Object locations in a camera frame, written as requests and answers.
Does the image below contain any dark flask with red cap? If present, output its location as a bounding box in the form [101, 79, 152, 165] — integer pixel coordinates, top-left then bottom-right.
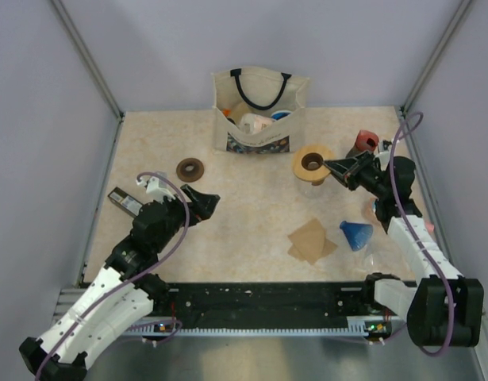
[346, 129, 379, 158]

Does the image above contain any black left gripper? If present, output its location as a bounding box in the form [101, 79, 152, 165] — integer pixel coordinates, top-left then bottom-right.
[153, 184, 220, 253]

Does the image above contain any brown paper coffee filter stack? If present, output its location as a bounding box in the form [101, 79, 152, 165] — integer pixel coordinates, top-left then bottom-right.
[288, 218, 338, 265]

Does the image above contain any beige canvas tote bag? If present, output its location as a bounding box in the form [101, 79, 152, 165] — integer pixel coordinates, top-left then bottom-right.
[212, 67, 309, 154]

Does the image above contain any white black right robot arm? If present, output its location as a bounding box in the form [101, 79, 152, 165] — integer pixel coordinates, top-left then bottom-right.
[324, 152, 484, 348]

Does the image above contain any clear glass server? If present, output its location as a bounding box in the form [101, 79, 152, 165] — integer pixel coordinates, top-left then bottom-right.
[300, 180, 325, 198]

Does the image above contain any blue cone dripper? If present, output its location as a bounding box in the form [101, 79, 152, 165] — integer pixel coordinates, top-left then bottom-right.
[340, 221, 374, 252]

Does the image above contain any grey slotted cable duct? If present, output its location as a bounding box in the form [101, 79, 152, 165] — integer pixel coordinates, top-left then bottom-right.
[122, 317, 392, 341]

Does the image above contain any dark rectangular box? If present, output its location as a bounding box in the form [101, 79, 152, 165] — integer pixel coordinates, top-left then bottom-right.
[107, 187, 143, 217]

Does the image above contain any clear pink lotion bottle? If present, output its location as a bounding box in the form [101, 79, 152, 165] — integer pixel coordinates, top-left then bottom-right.
[362, 198, 435, 233]

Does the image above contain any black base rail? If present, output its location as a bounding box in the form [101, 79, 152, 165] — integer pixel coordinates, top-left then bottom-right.
[151, 282, 371, 330]

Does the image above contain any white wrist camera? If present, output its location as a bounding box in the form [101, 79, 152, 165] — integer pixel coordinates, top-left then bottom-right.
[136, 175, 174, 201]
[375, 140, 393, 170]

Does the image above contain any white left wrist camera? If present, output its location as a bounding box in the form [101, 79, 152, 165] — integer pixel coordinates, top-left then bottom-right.
[136, 175, 174, 201]

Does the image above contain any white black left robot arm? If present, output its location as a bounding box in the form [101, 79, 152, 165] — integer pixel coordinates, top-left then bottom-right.
[19, 183, 221, 380]

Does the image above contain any wooden dripper stand disc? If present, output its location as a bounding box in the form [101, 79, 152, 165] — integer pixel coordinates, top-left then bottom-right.
[292, 144, 335, 187]

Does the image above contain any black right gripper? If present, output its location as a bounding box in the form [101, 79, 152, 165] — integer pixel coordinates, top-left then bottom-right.
[323, 151, 390, 198]

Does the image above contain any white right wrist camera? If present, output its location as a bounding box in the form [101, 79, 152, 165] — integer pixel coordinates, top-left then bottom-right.
[375, 140, 393, 170]

